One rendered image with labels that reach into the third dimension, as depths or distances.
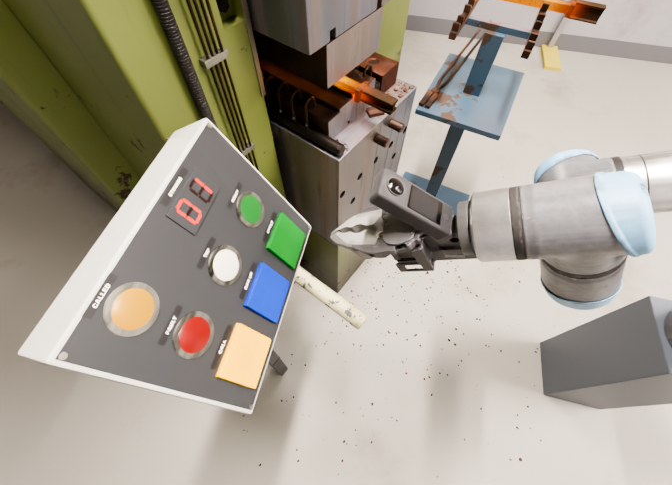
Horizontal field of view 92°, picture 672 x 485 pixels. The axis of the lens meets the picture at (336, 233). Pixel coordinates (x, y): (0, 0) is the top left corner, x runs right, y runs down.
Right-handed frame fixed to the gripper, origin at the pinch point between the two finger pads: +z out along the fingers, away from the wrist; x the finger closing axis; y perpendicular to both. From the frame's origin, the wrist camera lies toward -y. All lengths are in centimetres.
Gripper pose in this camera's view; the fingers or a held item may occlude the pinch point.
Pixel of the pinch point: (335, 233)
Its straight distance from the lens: 51.3
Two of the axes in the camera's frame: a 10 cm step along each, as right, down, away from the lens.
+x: 2.2, -8.3, 5.1
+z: -8.4, 0.9, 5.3
